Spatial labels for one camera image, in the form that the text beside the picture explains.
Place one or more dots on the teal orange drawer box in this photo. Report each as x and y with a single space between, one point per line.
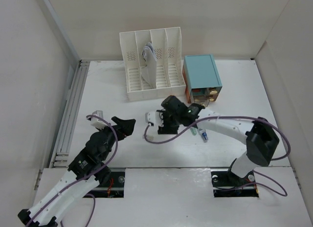
203 82

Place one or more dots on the green transparent tube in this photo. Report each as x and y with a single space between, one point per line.
194 131

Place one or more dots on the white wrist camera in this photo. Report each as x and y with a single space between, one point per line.
154 118
95 121

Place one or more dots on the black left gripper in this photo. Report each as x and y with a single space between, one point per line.
124 127

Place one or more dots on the white spiral bound manual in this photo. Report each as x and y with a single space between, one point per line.
149 72

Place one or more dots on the aluminium frame rail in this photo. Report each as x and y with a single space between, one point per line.
60 150

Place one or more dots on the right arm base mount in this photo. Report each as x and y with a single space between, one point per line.
227 185

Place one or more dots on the white plastic file organizer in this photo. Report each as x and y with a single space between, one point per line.
169 79

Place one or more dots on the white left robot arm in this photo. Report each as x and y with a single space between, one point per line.
88 170

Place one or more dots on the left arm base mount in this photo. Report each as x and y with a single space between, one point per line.
113 187

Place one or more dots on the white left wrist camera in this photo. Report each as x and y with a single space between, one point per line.
95 121

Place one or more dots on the clear blue glue bottle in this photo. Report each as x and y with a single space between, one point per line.
203 134

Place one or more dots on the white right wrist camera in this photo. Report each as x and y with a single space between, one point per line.
154 118

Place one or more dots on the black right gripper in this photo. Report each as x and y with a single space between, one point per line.
167 129

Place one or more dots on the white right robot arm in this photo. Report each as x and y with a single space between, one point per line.
256 134

